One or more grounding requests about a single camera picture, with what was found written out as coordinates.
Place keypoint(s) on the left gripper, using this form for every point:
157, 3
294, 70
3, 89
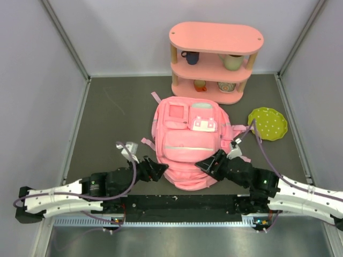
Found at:
156, 169

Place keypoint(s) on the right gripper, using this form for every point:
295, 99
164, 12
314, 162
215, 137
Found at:
209, 166

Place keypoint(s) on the pink student backpack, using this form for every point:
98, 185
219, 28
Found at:
185, 131

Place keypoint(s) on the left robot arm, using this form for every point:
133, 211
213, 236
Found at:
100, 192

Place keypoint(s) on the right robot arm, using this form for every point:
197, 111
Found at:
270, 192

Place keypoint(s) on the green polka dot plate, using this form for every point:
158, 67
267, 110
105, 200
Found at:
271, 124

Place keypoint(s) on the patterned flower-shaped bowl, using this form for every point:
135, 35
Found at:
226, 87

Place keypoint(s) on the orange cup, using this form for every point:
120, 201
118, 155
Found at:
200, 85

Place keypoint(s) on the pink three-tier wooden shelf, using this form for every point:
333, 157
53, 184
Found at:
211, 39

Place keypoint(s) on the beige ceramic mug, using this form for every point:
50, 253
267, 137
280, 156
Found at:
231, 62

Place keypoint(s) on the dark blue mug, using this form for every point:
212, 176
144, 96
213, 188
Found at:
191, 57

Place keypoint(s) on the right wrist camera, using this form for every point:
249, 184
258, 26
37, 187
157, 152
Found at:
235, 150

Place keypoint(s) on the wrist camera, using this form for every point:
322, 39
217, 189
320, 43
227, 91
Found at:
129, 151
235, 150

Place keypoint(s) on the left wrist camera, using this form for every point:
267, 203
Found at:
129, 151

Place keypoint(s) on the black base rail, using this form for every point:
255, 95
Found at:
183, 208

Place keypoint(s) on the white cable duct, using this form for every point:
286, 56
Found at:
82, 220

